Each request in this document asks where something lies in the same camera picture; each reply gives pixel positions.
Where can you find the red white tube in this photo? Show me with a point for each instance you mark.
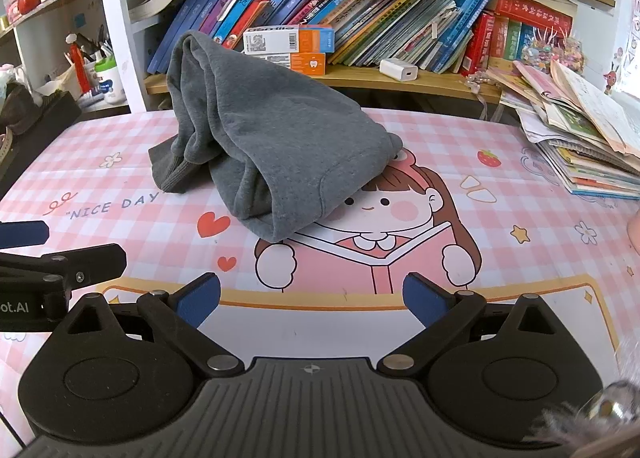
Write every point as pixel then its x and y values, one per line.
pixel 80 71

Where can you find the orange white carton box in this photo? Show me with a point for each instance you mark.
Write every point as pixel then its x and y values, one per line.
pixel 300 63
pixel 290 38

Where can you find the bunch of pens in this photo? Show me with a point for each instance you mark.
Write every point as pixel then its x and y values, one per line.
pixel 97 46

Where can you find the pink wristband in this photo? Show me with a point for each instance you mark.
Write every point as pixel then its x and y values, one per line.
pixel 6 148

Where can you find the pink checkered desk mat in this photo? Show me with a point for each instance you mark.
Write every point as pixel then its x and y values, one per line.
pixel 100 178

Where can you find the white shelf unit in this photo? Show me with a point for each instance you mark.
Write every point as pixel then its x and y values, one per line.
pixel 117 13

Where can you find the colourful bead trinkets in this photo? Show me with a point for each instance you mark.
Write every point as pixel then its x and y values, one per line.
pixel 550 51

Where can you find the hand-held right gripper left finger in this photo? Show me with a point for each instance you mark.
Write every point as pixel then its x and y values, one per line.
pixel 197 300

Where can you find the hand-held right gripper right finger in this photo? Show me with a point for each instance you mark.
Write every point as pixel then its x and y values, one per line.
pixel 425 300

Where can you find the wooden bookshelf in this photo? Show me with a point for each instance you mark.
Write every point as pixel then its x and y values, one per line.
pixel 360 76

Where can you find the pile of paper booklets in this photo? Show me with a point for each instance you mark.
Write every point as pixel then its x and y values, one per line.
pixel 580 128

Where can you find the grey knitted sweater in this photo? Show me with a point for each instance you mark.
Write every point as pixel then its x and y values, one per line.
pixel 280 138

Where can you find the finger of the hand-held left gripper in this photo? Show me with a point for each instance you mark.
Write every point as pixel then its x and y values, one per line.
pixel 22 233
pixel 75 260

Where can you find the black case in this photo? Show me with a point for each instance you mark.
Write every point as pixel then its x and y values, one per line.
pixel 40 133

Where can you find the white jar green lid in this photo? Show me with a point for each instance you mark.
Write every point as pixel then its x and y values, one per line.
pixel 111 83

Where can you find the white charger adapter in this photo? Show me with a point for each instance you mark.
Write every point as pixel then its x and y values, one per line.
pixel 398 69

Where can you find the dark brown cloth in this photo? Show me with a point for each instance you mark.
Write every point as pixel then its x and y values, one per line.
pixel 15 103

